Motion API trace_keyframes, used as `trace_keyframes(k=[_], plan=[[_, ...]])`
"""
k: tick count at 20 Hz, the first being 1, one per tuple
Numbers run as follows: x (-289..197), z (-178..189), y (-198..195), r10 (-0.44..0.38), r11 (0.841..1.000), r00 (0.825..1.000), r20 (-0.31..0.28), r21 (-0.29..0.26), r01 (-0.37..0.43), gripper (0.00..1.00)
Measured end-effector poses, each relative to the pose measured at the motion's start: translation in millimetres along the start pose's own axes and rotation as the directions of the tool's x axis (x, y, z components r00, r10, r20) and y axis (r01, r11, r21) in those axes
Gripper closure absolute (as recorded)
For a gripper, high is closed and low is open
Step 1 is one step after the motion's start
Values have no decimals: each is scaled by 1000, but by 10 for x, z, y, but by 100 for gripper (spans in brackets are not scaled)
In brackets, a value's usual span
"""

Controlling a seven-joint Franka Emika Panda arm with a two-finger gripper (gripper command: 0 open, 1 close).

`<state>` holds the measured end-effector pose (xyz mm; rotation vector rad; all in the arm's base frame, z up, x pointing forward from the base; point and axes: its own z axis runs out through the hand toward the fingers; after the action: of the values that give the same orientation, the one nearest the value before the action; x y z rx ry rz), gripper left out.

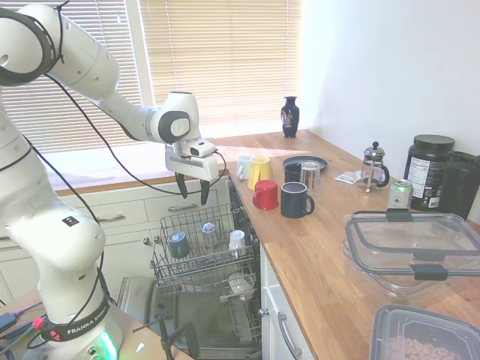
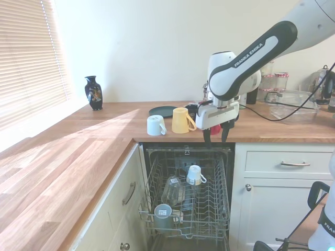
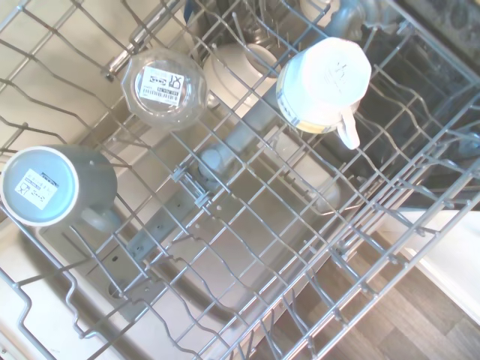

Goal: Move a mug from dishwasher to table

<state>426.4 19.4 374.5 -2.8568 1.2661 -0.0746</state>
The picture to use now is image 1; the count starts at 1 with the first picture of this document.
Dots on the clear glass with sticker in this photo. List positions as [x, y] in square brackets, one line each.
[209, 235]

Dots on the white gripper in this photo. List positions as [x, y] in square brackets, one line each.
[195, 168]

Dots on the black tripod stand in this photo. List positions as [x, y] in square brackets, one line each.
[167, 337]

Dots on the white cabinet under window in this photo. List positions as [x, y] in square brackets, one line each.
[131, 202]

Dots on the clear drinking glass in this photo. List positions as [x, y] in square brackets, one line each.
[311, 176]

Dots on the wide beige window blind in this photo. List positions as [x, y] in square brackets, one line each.
[225, 56]

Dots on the white mug with sticker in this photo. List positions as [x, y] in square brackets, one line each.
[237, 242]

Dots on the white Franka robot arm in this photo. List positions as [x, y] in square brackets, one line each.
[75, 56]

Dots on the black protein powder tub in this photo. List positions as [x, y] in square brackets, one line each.
[429, 168]

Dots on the black shaker bottle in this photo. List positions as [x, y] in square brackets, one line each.
[459, 187]

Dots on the yellow mug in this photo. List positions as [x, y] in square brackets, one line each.
[260, 170]

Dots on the white cabinet beside dishwasher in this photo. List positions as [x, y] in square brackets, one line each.
[273, 292]

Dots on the white paper packet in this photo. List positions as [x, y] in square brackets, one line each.
[345, 179]
[357, 174]

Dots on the plastic container with food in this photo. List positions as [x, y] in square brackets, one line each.
[423, 333]

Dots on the white bowl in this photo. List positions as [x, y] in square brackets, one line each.
[240, 283]

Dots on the black mug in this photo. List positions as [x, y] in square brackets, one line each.
[291, 174]

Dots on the steel dishwasher door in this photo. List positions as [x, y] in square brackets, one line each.
[195, 311]

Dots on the grey-blue mug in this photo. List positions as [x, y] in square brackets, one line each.
[178, 245]

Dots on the dark blue painted vase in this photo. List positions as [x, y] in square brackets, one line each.
[290, 118]

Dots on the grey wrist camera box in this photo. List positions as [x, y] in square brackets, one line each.
[198, 148]

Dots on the plain white mug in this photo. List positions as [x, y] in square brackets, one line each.
[243, 165]

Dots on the white green drink can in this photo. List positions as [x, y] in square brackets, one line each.
[400, 195]

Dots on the red mug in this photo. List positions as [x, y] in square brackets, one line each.
[267, 195]

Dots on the clear container with clip lid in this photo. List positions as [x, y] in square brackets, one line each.
[405, 243]

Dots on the glass french press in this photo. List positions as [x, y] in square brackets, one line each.
[373, 167]

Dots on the dark round plate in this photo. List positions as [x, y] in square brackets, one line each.
[292, 160]

